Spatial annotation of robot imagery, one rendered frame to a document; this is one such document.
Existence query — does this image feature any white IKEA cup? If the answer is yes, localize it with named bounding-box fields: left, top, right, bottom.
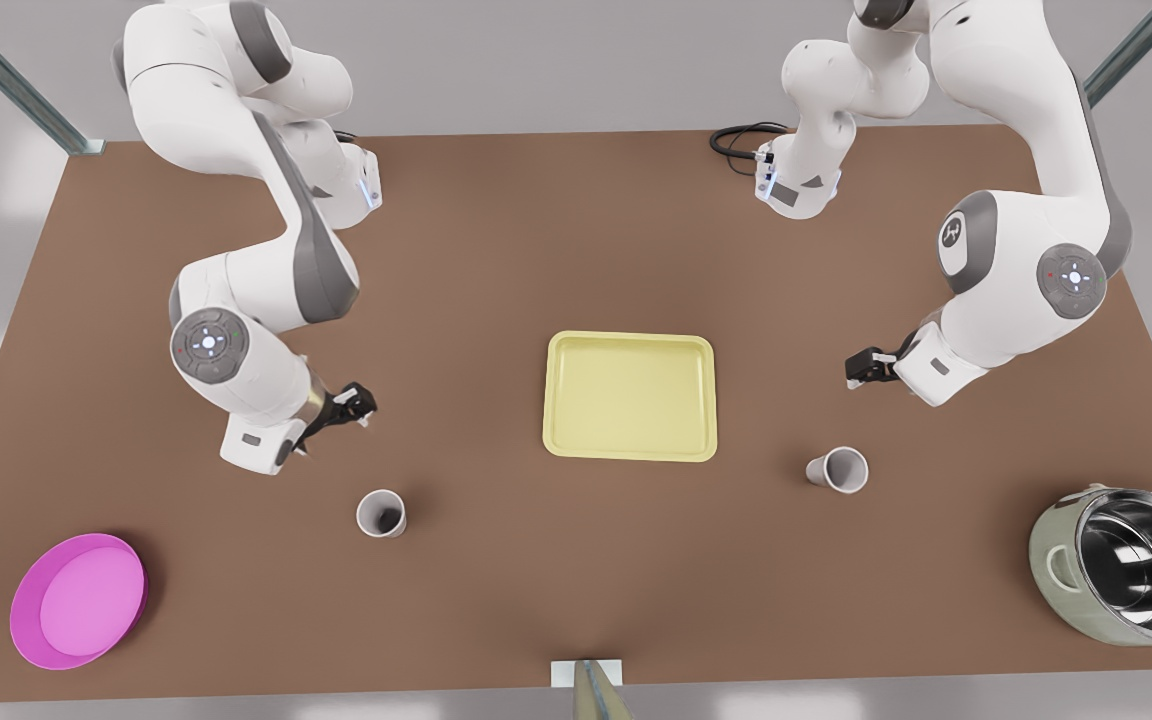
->
left=805, top=446, right=870, bottom=496
left=355, top=488, right=409, bottom=540

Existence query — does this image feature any pale yellow rectangular tray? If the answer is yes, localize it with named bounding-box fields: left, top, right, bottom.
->
left=542, top=331, right=718, bottom=464

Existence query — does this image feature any pink round bowl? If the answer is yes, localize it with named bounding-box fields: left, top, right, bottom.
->
left=9, top=532, right=149, bottom=671

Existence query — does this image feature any steel pot with pale shell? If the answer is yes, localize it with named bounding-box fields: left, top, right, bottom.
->
left=1027, top=484, right=1152, bottom=648

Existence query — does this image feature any silver frame post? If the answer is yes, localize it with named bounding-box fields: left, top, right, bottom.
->
left=1082, top=0, right=1152, bottom=109
left=0, top=0, right=107, bottom=157
left=549, top=657, right=643, bottom=720

